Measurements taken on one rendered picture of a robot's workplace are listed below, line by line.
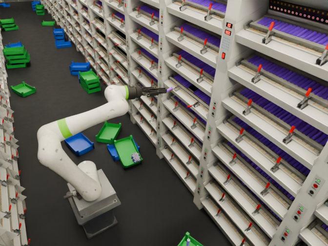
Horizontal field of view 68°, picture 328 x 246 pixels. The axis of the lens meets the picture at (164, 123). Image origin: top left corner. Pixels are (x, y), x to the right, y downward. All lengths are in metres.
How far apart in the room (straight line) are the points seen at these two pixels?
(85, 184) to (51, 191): 1.00
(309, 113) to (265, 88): 0.24
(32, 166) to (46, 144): 1.44
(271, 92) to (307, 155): 0.33
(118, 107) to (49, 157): 0.45
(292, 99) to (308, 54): 0.20
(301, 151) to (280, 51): 0.46
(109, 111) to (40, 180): 1.39
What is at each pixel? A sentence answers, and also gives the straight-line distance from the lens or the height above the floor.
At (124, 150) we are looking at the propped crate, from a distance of 2.63.
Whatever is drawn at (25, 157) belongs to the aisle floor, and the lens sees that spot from 2.96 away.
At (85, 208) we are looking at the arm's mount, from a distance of 1.85.
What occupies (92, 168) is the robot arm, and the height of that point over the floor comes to 0.63.
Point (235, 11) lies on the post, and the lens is 1.37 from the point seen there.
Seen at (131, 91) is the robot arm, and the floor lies 1.09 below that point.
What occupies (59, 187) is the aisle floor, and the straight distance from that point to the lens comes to 2.54.
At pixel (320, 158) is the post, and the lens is 1.22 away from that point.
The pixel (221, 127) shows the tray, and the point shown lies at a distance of 1.62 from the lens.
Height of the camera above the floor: 1.86
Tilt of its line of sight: 36 degrees down
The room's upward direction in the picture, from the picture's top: 3 degrees clockwise
